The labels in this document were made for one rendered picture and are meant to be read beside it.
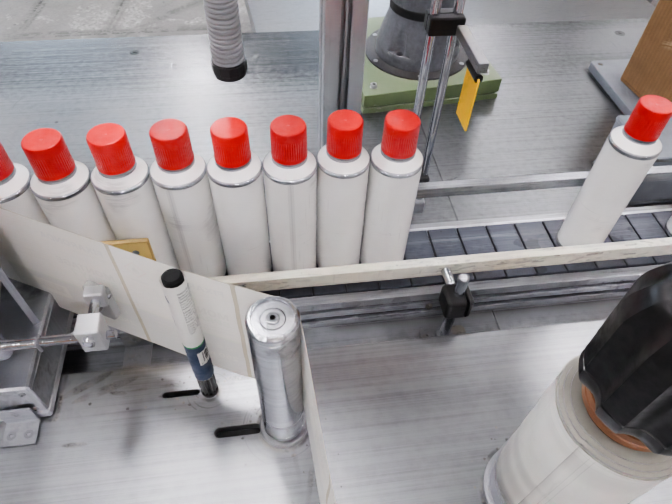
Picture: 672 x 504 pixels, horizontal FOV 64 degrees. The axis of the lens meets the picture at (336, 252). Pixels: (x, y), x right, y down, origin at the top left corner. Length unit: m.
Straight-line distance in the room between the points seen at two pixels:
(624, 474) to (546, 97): 0.80
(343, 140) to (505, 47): 0.75
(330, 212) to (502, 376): 0.24
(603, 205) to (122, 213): 0.50
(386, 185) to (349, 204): 0.04
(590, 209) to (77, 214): 0.54
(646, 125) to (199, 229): 0.45
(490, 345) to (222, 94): 0.64
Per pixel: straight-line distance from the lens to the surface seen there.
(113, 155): 0.50
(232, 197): 0.51
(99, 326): 0.46
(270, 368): 0.39
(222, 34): 0.54
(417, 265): 0.60
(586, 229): 0.68
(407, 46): 0.97
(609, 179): 0.64
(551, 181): 0.68
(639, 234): 0.79
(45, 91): 1.09
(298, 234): 0.55
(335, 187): 0.52
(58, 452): 0.58
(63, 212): 0.54
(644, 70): 1.10
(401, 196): 0.53
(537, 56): 1.19
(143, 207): 0.54
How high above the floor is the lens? 1.38
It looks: 50 degrees down
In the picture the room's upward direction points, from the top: 3 degrees clockwise
